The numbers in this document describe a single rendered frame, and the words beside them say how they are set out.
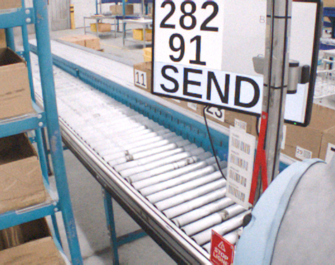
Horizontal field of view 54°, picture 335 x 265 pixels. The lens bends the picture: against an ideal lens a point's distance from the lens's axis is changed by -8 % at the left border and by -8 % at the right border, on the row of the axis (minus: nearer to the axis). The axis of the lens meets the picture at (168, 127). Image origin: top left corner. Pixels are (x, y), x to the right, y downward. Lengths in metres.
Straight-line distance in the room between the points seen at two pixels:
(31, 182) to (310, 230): 0.65
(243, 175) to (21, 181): 0.51
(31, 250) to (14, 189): 0.16
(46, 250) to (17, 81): 0.40
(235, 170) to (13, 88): 0.54
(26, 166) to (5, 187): 0.07
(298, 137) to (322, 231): 1.29
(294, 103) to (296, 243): 0.66
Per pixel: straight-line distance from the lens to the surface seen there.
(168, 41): 1.02
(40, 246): 0.87
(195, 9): 0.97
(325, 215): 0.24
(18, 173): 0.78
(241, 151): 0.85
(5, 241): 1.03
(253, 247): 0.25
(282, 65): 0.75
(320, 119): 1.78
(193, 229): 1.32
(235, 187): 0.91
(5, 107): 0.72
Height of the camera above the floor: 1.56
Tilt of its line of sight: 22 degrees down
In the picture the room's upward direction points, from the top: 1 degrees counter-clockwise
